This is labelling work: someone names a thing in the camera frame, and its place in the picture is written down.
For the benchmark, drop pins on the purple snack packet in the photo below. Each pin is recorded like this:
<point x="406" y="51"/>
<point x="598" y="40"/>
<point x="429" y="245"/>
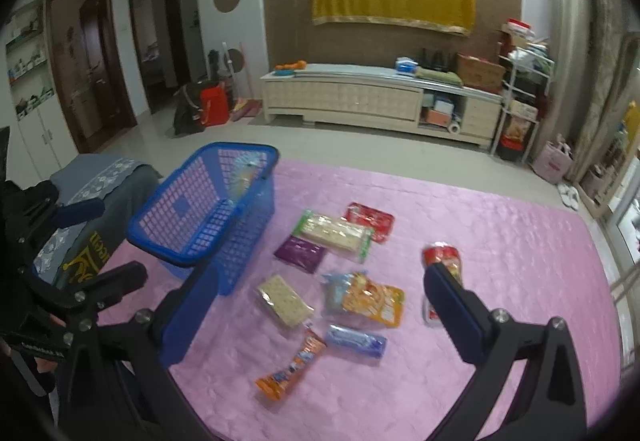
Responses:
<point x="300" y="253"/>

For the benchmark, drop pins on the cream TV cabinet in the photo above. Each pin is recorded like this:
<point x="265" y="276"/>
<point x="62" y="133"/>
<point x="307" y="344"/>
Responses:
<point x="350" y="98"/>

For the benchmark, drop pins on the white shelf rack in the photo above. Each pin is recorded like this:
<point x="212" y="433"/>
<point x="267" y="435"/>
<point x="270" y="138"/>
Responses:
<point x="522" y="96"/>

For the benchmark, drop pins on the pile of oranges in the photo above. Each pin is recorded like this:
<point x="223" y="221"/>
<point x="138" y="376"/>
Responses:
<point x="300" y="65"/>

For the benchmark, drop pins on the red snack packet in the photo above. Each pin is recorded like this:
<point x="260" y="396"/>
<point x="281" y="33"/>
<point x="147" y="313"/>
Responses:
<point x="370" y="221"/>

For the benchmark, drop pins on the pink tote bag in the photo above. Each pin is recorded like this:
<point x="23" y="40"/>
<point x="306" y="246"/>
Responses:
<point x="552" y="163"/>

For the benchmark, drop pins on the red snack can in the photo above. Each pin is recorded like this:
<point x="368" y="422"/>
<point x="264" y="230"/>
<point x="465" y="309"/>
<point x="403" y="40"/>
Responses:
<point x="445" y="256"/>

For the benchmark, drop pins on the blue tissue pack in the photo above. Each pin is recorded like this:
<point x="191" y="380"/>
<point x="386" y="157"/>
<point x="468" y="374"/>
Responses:
<point x="406" y="66"/>

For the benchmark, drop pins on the grey embroidered chair cover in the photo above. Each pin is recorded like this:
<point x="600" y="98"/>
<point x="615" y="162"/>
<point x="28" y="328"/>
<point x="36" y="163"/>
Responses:
<point x="115" y="186"/>

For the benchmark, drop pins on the orange snack packet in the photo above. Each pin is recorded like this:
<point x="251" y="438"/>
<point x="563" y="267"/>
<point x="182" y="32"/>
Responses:
<point x="377" y="303"/>

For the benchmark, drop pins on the standing air conditioner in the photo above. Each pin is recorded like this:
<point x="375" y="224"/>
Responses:
<point x="570" y="46"/>

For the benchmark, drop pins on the clear blue snack packet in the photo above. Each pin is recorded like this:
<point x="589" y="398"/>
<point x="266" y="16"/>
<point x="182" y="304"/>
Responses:
<point x="245" y="178"/>

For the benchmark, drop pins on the long green-edged cracker packet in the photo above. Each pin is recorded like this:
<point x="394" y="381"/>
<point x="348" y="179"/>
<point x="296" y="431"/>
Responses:
<point x="332" y="233"/>

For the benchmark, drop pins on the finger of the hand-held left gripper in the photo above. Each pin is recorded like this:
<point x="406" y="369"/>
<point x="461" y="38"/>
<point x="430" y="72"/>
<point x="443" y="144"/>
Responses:
<point x="112" y="281"/>
<point x="80" y="212"/>

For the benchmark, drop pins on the blue snack bar packet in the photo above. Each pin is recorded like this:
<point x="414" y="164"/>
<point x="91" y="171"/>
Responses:
<point x="355" y="343"/>

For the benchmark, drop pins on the broom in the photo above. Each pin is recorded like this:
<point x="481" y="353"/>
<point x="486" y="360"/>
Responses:
<point x="248" y="86"/>

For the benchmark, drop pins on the small clear cracker packet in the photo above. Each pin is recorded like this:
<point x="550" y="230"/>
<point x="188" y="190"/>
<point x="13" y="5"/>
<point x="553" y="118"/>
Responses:
<point x="285" y="301"/>

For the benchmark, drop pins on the orange sausage stick packet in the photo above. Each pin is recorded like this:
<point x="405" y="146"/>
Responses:
<point x="290" y="366"/>

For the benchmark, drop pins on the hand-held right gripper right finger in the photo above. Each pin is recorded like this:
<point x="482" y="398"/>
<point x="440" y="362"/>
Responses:
<point x="450" y="316"/>

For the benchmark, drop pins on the dark wooden bedroom doorway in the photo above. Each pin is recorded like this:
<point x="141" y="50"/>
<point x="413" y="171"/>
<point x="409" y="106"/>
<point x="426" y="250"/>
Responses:
<point x="172" y="21"/>

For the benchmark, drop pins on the blue striped cookie packet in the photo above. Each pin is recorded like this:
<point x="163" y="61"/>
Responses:
<point x="332" y="293"/>

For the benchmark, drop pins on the red bag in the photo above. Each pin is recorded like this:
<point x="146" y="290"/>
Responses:
<point x="216" y="106"/>

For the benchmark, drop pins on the dark wooden door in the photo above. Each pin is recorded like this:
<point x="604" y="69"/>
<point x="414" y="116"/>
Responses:
<point x="100" y="71"/>

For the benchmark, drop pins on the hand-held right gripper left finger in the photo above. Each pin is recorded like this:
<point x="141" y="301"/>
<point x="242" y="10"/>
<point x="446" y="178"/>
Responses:
<point x="192" y="316"/>

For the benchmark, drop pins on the boxes in cabinet shelf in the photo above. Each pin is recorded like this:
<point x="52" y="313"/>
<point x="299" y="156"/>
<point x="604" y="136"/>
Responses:
<point x="439" y="111"/>

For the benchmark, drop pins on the pink quilted table cloth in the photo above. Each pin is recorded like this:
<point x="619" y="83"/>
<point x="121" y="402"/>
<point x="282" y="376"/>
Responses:
<point x="500" y="231"/>

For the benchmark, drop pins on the green folded cloth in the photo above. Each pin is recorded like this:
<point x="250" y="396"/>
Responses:
<point x="437" y="76"/>

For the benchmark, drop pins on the white wall shelf unit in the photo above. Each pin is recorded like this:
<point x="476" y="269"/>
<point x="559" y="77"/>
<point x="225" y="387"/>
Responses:
<point x="30" y="71"/>

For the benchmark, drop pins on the patterned curtain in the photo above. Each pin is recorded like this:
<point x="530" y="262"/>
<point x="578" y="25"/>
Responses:
<point x="602" y="71"/>

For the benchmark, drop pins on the blue plastic basket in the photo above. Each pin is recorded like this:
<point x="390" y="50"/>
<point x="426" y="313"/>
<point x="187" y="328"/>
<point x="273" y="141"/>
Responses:
<point x="170" y="257"/>

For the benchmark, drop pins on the brown cardboard box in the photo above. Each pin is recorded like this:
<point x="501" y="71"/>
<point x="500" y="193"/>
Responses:
<point x="480" y="71"/>

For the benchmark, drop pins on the white paper roll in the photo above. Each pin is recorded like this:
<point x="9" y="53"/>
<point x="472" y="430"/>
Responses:
<point x="454" y="128"/>

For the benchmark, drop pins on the white slipper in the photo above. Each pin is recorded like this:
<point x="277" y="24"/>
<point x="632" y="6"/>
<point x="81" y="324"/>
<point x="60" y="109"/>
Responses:
<point x="574" y="198"/>
<point x="565" y="193"/>

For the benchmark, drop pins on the black bag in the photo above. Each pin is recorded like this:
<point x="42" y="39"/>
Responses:
<point x="186" y="111"/>

